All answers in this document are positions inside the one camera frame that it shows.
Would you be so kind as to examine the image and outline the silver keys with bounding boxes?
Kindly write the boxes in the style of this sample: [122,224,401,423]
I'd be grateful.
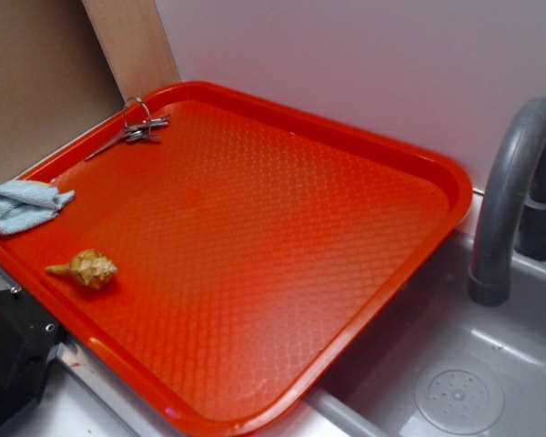
[85,97,171,161]

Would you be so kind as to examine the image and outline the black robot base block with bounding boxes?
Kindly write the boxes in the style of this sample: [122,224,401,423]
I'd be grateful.
[0,286,63,433]

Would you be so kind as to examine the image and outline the orange plastic tray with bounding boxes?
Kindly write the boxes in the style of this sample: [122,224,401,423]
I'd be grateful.
[0,80,475,437]

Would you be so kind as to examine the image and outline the tan conch seashell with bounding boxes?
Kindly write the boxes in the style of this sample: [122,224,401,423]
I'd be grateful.
[45,249,117,290]

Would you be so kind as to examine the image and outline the grey toy sink basin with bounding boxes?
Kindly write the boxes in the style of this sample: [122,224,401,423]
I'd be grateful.
[30,234,546,436]

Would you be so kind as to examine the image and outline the light wooden plank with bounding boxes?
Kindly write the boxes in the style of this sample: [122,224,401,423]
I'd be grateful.
[83,0,181,98]

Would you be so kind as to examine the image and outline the grey curved faucet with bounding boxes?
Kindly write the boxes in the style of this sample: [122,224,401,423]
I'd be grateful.
[469,97,546,306]

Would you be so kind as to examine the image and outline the light blue cloth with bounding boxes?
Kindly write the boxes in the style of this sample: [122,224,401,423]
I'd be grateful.
[0,179,76,236]

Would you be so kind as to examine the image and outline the brown cardboard panel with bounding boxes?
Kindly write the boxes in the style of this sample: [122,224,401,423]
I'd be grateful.
[0,1,123,183]

